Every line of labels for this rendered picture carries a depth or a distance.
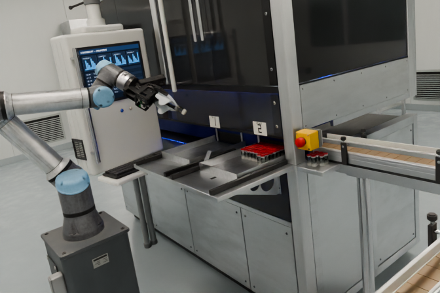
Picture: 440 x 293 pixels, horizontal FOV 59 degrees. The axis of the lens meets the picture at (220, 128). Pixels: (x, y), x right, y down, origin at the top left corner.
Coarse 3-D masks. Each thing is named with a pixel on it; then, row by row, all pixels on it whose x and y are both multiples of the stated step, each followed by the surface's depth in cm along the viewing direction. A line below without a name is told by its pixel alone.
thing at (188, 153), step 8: (192, 144) 208; (200, 144) 211; (208, 144) 212; (216, 144) 210; (224, 144) 208; (232, 144) 206; (240, 144) 195; (168, 152) 200; (176, 152) 203; (184, 152) 202; (192, 152) 200; (200, 152) 198; (216, 152) 186; (176, 160) 187; (184, 160) 181; (192, 160) 178
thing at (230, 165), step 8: (232, 152) 181; (240, 152) 184; (208, 160) 173; (216, 160) 176; (224, 160) 179; (232, 160) 178; (240, 160) 177; (248, 160) 175; (272, 160) 161; (280, 160) 164; (200, 168) 171; (208, 168) 166; (216, 168) 161; (224, 168) 169; (232, 168) 168; (240, 168) 166; (248, 168) 165; (256, 168) 156; (224, 176) 157; (232, 176) 153; (240, 176) 152
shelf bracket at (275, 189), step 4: (276, 180) 171; (260, 184) 165; (276, 184) 171; (260, 188) 165; (272, 188) 170; (276, 188) 171; (280, 188) 171; (244, 192) 160; (248, 192) 162; (252, 192) 163; (256, 192) 164; (260, 192) 166; (264, 192) 167; (268, 192) 169; (272, 192) 170; (276, 192) 172; (280, 192) 172
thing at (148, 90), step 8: (128, 80) 151; (136, 80) 154; (128, 88) 151; (136, 88) 152; (144, 88) 150; (152, 88) 150; (128, 96) 152; (136, 96) 149; (144, 96) 148; (152, 96) 149; (136, 104) 152; (144, 104) 151; (152, 104) 153
